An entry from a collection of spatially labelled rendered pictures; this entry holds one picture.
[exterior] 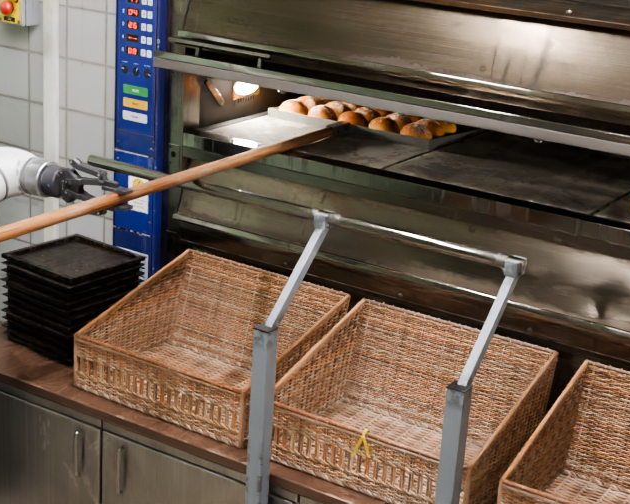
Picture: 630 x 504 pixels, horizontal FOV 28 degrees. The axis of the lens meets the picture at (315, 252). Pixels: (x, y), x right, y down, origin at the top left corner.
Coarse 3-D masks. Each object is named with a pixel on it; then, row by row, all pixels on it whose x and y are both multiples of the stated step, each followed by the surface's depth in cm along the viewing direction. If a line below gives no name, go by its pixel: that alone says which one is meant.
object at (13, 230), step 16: (272, 144) 334; (288, 144) 339; (304, 144) 346; (224, 160) 316; (240, 160) 321; (256, 160) 328; (176, 176) 300; (192, 176) 304; (144, 192) 290; (64, 208) 270; (80, 208) 272; (96, 208) 277; (16, 224) 258; (32, 224) 261; (48, 224) 265; (0, 240) 254
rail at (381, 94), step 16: (208, 64) 325; (224, 64) 322; (288, 80) 313; (304, 80) 310; (320, 80) 308; (368, 96) 302; (384, 96) 299; (400, 96) 297; (416, 96) 296; (464, 112) 289; (480, 112) 287; (496, 112) 285; (544, 128) 279; (560, 128) 277; (576, 128) 275; (592, 128) 274
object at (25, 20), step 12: (0, 0) 370; (12, 0) 367; (24, 0) 366; (36, 0) 370; (0, 12) 371; (12, 12) 368; (24, 12) 367; (36, 12) 371; (12, 24) 370; (24, 24) 368; (36, 24) 373
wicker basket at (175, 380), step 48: (144, 288) 345; (240, 288) 349; (144, 336) 350; (192, 336) 358; (240, 336) 349; (288, 336) 341; (96, 384) 326; (144, 384) 333; (192, 384) 306; (240, 384) 336; (240, 432) 301
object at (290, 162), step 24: (192, 144) 353; (216, 144) 348; (240, 144) 344; (264, 144) 346; (288, 168) 337; (312, 168) 333; (336, 168) 329; (360, 168) 328; (408, 192) 319; (432, 192) 315; (456, 192) 311; (480, 192) 313; (504, 216) 306; (528, 216) 302; (552, 216) 299; (576, 216) 297; (624, 240) 291
